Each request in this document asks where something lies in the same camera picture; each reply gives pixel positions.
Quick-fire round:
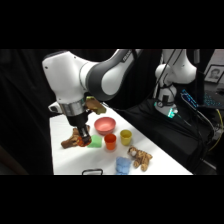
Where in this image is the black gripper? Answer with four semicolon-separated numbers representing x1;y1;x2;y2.
67;112;92;142

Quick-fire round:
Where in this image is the pink bowl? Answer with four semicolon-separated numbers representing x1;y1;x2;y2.
93;116;117;136

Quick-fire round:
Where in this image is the green foam wedge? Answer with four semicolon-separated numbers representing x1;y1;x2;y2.
87;134;104;149

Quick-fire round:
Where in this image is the brown plush moose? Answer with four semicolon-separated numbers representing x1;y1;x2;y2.
60;124;91;150

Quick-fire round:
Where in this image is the orange plastic cup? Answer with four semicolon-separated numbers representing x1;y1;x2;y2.
103;133;118;151

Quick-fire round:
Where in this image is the yellow plastic cup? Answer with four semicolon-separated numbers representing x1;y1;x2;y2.
119;129;133;146

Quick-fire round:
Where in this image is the striped tiger plush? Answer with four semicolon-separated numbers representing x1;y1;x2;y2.
127;145;154;172

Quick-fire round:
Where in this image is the black curtain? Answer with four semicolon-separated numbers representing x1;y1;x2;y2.
0;49;165;176

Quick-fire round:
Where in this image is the black covered robot stand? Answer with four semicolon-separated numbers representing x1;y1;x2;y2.
114;98;215;175

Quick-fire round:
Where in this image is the blue lit device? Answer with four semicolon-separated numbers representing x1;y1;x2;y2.
180;89;200;110

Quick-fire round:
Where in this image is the backlit keyboard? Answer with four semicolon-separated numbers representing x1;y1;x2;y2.
202;93;224;110

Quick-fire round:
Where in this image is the framed portrait picture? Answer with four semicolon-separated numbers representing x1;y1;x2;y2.
203;64;224;84

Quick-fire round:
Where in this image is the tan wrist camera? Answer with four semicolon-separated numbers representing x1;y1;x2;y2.
84;96;108;116

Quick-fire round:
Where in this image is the black wire handle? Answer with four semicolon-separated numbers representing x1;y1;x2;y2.
81;168;104;176

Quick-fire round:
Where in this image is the yellow cable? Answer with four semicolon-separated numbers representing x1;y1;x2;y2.
208;108;224;152

